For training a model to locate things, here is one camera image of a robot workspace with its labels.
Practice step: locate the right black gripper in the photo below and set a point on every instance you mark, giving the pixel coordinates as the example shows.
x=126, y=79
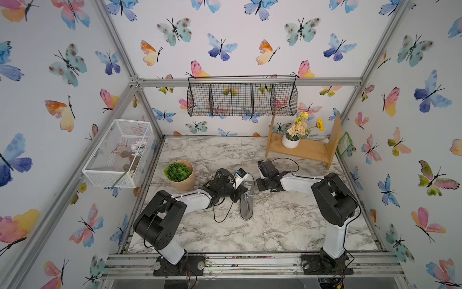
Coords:
x=258, y=185

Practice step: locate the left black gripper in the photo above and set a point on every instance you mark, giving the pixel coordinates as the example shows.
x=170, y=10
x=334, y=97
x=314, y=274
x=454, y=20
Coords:
x=240, y=189

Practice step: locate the grey canvas sneaker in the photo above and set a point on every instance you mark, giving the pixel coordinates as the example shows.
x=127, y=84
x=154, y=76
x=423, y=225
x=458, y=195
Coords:
x=247, y=198

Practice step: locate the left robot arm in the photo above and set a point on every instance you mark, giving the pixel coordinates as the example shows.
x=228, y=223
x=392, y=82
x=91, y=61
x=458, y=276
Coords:
x=158, y=222

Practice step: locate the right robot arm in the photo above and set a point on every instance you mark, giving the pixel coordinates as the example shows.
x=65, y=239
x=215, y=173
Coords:
x=334, y=199

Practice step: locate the green plant in terracotta pot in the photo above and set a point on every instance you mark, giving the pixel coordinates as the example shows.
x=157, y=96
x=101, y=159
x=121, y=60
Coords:
x=181, y=175

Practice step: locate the flowers in white pot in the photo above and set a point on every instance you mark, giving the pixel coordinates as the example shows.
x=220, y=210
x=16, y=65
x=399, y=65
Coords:
x=299, y=130

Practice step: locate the wooden shelf rack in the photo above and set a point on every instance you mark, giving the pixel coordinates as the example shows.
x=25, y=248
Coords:
x=306, y=148

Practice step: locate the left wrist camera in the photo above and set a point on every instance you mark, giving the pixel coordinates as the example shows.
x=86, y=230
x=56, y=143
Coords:
x=239, y=177

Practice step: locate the green framed wall card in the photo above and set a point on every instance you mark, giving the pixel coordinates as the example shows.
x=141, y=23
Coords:
x=346, y=146

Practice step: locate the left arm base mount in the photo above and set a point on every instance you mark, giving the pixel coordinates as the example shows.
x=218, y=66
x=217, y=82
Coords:
x=180, y=265

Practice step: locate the black wire wall basket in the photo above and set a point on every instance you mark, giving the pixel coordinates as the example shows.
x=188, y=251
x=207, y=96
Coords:
x=261, y=95

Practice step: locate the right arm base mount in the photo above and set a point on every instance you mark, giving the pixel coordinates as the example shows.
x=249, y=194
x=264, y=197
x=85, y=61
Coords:
x=323, y=264

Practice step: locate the white mesh wall basket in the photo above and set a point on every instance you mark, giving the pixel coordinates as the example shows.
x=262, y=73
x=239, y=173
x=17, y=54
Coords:
x=120, y=156

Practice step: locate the aluminium front rail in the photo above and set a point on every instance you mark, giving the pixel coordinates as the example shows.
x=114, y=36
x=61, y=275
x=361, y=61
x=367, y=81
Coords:
x=250, y=265

